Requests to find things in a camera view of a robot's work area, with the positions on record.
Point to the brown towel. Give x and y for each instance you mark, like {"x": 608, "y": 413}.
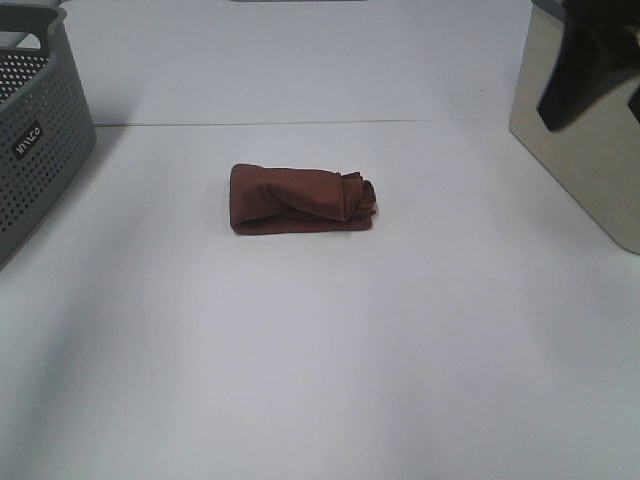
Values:
{"x": 267, "y": 201}

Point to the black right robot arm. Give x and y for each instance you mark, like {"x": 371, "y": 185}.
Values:
{"x": 599, "y": 51}

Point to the beige storage box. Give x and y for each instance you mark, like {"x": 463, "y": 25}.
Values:
{"x": 596, "y": 158}

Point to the grey perforated plastic basket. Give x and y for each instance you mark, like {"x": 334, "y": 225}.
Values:
{"x": 47, "y": 131}

